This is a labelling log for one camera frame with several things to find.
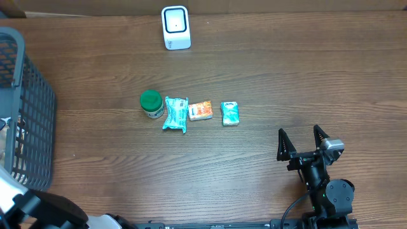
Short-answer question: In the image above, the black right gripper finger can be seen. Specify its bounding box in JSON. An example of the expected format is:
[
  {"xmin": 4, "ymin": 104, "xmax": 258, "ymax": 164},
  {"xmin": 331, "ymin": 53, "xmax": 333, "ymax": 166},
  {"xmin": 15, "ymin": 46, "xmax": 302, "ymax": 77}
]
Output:
[
  {"xmin": 314, "ymin": 125, "xmax": 329, "ymax": 148},
  {"xmin": 277, "ymin": 128, "xmax": 297, "ymax": 161}
]

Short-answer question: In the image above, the teal tissue pack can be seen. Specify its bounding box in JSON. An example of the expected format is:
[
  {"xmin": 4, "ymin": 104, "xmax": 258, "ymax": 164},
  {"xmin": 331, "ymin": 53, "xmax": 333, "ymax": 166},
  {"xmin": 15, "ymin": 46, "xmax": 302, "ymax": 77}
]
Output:
[{"xmin": 221, "ymin": 102, "xmax": 240, "ymax": 126}]

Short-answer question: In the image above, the orange tissue pack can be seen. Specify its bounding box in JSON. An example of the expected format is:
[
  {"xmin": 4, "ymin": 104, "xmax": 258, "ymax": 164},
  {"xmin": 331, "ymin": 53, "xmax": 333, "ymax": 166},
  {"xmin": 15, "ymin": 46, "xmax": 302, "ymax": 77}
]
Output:
[{"xmin": 188, "ymin": 101, "xmax": 213, "ymax": 121}]

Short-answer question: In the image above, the teal wet wipes pack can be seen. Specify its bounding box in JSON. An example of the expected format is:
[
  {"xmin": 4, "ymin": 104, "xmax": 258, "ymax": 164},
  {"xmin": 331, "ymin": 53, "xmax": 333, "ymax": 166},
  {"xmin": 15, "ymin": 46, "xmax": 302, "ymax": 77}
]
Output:
[{"xmin": 162, "ymin": 96, "xmax": 189, "ymax": 134}]

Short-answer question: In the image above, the green lid white jar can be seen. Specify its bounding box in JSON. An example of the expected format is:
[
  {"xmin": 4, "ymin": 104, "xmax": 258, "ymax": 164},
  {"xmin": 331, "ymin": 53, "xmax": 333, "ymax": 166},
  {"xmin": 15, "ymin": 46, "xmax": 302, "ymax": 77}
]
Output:
[{"xmin": 140, "ymin": 90, "xmax": 164, "ymax": 119}]

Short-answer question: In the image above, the clear beige snack bag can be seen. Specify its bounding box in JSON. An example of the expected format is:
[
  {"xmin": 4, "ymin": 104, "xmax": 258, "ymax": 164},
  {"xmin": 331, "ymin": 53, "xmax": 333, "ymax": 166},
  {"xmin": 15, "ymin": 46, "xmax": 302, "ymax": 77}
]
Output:
[{"xmin": 1, "ymin": 117, "xmax": 11, "ymax": 167}]

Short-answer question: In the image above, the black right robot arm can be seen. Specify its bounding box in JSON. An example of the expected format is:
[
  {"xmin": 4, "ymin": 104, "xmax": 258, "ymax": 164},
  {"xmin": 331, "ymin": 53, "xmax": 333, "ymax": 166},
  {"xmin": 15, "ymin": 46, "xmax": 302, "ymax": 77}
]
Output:
[{"xmin": 275, "ymin": 125, "xmax": 359, "ymax": 229}]

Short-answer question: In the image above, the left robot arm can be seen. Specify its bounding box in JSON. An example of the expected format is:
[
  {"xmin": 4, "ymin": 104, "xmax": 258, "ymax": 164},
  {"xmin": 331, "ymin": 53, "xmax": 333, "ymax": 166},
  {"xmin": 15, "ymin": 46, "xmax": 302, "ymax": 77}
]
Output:
[{"xmin": 1, "ymin": 168, "xmax": 135, "ymax": 229}]

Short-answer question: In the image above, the grey plastic mesh basket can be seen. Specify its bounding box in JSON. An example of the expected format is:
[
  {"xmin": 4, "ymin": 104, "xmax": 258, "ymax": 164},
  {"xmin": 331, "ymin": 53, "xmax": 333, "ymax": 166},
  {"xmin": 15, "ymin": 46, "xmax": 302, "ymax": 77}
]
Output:
[{"xmin": 1, "ymin": 27, "xmax": 57, "ymax": 191}]

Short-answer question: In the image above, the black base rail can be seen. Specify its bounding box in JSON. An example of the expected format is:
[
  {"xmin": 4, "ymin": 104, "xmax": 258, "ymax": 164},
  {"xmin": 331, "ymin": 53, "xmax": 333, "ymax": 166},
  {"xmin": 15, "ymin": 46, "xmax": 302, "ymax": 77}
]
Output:
[{"xmin": 134, "ymin": 219, "xmax": 359, "ymax": 229}]

